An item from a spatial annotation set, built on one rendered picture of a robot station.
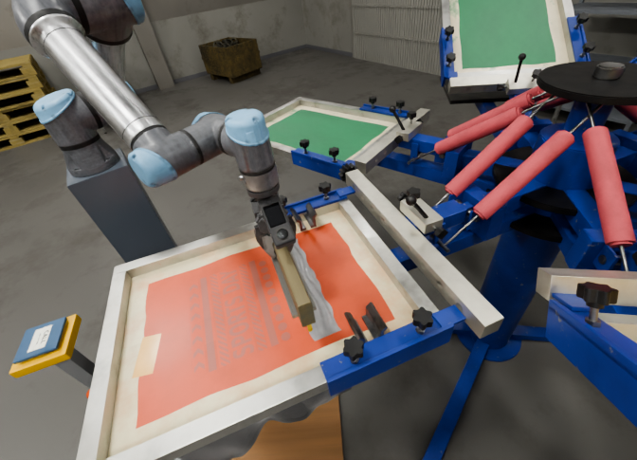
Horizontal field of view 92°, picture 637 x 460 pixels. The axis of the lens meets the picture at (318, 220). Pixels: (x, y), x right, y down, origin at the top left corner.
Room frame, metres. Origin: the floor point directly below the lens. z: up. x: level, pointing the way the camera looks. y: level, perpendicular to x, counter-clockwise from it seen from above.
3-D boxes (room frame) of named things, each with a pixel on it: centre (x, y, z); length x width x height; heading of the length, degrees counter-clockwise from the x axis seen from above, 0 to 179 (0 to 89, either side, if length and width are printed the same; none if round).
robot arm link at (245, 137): (0.57, 0.11, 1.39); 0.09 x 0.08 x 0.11; 45
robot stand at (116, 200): (0.99, 0.72, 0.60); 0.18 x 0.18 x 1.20; 29
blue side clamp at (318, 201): (0.86, 0.04, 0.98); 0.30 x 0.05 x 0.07; 105
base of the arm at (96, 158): (0.99, 0.72, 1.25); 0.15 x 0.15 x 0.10
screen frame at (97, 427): (0.53, 0.20, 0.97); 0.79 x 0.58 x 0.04; 105
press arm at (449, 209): (0.67, -0.35, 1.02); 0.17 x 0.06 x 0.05; 105
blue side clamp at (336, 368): (0.32, -0.11, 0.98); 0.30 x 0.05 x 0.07; 105
